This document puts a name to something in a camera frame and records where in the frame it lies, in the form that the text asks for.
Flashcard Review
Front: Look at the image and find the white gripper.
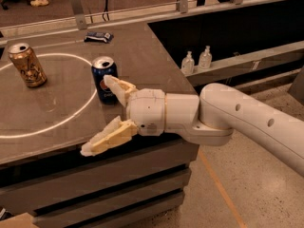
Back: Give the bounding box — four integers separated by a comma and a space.
81, 75, 165, 157

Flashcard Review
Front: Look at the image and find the orange soda can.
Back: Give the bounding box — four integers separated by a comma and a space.
8, 43, 48, 88

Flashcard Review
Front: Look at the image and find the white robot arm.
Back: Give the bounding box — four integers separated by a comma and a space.
81, 75, 304, 176

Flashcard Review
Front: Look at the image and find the blue Pepsi can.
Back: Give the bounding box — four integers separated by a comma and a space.
91, 55, 120, 105

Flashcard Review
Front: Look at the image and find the blue rxbar blueberry wrapper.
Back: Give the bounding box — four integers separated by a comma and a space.
84, 31, 113, 44

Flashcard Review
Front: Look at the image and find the grey drawer cabinet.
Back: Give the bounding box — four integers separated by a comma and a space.
0, 127, 199, 228

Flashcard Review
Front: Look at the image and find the left clear sanitizer bottle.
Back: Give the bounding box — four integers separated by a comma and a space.
180, 51, 195, 75

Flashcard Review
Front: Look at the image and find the clear sanitizer bottle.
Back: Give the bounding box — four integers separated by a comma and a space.
180, 51, 195, 75
199, 46, 212, 69

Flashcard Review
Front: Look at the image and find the right clear sanitizer bottle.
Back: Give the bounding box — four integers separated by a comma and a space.
199, 46, 212, 69

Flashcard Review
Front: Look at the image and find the black hanging cable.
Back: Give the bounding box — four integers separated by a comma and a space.
101, 0, 111, 22

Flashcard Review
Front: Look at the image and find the metal railing post left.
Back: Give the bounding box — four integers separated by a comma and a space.
69, 0, 87, 29

